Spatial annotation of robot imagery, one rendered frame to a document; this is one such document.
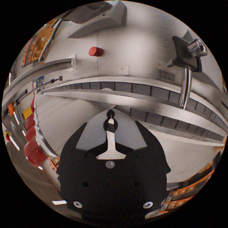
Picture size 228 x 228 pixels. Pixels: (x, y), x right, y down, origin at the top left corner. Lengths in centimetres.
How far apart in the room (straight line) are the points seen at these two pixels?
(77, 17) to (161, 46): 25
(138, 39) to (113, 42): 7
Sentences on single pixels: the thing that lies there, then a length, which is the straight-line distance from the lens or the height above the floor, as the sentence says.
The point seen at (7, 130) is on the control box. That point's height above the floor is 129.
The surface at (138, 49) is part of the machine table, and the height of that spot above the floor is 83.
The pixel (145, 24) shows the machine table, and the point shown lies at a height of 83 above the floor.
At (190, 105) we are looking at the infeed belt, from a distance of 18.
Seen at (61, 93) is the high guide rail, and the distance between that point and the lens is 18.
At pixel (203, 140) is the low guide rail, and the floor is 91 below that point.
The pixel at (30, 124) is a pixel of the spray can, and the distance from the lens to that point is 20.
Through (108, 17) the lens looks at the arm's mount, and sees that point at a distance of 24.
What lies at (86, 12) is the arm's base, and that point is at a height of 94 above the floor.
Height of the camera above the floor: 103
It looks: 49 degrees down
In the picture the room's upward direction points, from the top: 135 degrees counter-clockwise
